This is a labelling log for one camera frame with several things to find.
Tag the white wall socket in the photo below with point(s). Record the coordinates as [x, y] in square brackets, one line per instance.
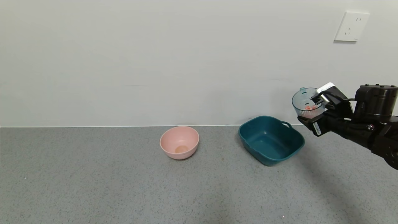
[351, 27]

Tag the teal plastic basin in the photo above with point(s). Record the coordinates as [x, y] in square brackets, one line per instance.
[267, 140]

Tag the pink and white chips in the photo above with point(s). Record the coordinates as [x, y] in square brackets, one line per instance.
[310, 108]

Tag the pink round bowl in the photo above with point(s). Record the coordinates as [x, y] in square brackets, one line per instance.
[174, 138]

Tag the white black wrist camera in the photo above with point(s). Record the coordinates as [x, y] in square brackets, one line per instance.
[337, 99]

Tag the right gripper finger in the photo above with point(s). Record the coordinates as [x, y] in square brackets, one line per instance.
[309, 114]

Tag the clear ribbed plastic cup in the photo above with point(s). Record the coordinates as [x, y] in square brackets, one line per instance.
[301, 101]

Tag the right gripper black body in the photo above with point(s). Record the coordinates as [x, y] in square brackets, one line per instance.
[314, 127]

